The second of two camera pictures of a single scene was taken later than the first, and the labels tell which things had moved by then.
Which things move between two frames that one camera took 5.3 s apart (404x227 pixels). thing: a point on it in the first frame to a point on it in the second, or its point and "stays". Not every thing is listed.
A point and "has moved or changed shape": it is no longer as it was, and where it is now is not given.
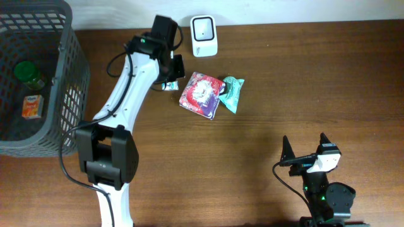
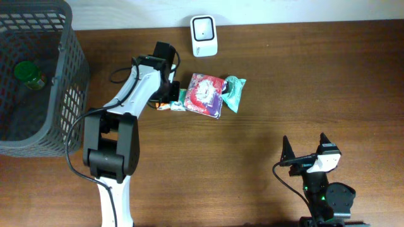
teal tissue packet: [170, 86] has moved or changed shape
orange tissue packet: [33, 106] to [163, 106]
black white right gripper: [288, 158] stays
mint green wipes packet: [230, 98] stays
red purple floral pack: [201, 95] stays
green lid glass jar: [29, 73] stays
